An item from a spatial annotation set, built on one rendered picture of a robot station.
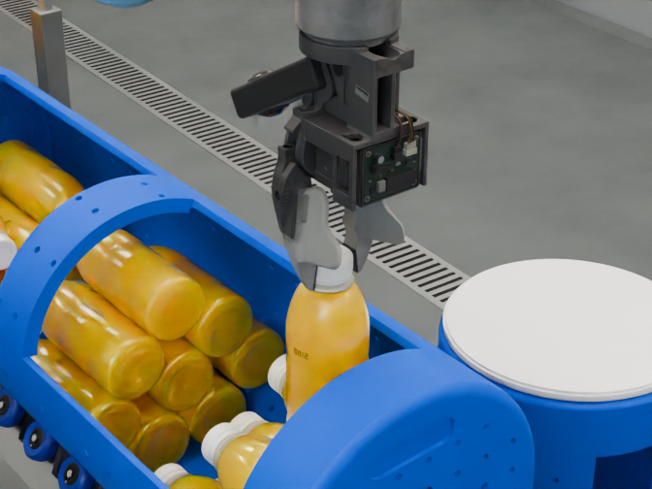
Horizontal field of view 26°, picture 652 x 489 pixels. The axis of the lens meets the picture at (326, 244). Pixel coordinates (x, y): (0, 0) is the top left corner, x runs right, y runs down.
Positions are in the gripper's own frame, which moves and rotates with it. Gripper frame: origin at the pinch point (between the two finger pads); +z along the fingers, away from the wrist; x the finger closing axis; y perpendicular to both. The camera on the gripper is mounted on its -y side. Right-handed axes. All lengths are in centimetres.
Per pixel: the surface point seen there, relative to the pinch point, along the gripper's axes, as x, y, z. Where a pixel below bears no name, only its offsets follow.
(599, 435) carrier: 34.1, 1.7, 31.7
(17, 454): -11, -40, 38
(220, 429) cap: -5.3, -8.2, 18.9
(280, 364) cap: 4.6, -12.8, 18.6
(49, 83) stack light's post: 35, -117, 34
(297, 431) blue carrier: -7.6, 6.1, 9.5
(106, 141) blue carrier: 6.3, -46.5, 8.9
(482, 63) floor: 270, -255, 133
